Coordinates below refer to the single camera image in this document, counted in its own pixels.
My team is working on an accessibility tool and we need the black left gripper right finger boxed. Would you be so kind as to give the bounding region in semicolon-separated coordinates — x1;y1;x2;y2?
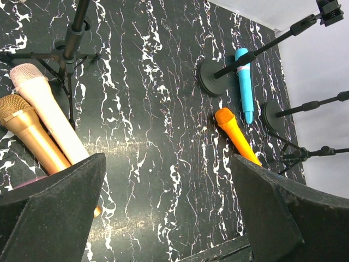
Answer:
231;154;348;261

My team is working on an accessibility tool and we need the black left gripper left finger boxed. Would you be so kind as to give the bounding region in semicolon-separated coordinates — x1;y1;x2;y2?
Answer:
1;153;106;261

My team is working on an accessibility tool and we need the black small tripod stand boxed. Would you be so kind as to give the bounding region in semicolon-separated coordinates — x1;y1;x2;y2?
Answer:
268;132;349;175

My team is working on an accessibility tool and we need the pink beige microphone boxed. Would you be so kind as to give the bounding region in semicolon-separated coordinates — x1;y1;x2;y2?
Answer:
9;63;89;165

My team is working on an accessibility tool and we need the blue microphone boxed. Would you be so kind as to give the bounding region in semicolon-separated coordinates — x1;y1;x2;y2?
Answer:
237;63;254;124

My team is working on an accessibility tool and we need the black tripod mic stand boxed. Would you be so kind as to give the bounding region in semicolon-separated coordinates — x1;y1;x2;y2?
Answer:
1;0;101;129

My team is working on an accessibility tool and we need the black round-base clip stand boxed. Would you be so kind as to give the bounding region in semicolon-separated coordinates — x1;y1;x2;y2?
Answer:
197;1;344;97

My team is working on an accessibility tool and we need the gold microphone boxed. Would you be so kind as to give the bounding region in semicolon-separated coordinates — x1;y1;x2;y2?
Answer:
0;94;103;218

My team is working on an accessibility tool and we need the orange microphone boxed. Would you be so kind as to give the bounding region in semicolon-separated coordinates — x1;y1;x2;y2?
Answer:
215;108;262;166

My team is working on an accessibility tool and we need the black round-base shock-mount stand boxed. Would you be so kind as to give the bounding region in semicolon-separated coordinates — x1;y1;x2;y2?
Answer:
261;91;348;133

